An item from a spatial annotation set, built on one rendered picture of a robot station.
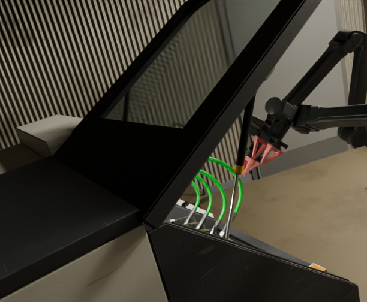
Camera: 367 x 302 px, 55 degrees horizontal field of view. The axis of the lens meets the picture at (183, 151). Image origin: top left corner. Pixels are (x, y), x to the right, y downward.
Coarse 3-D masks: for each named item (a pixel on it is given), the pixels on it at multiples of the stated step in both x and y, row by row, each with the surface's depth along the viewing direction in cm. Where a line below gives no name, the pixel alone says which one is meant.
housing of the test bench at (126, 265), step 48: (0, 192) 93; (48, 192) 83; (96, 192) 75; (0, 240) 64; (48, 240) 59; (96, 240) 59; (144, 240) 64; (0, 288) 52; (48, 288) 55; (96, 288) 60; (144, 288) 65
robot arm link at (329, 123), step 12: (312, 108) 107; (324, 108) 102; (336, 108) 98; (348, 108) 94; (360, 108) 90; (300, 120) 111; (312, 120) 105; (324, 120) 101; (336, 120) 97; (348, 120) 93; (360, 120) 89
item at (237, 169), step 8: (248, 104) 76; (248, 112) 76; (248, 120) 76; (248, 128) 77; (240, 136) 77; (248, 136) 77; (240, 144) 77; (240, 152) 77; (240, 160) 77; (240, 168) 77; (232, 200) 79; (232, 208) 79; (232, 216) 79; (232, 240) 79
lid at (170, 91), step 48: (192, 0) 137; (240, 0) 107; (288, 0) 81; (192, 48) 106; (240, 48) 85; (144, 96) 106; (192, 96) 84; (240, 96) 69; (96, 144) 100; (144, 144) 80; (192, 144) 66; (144, 192) 66
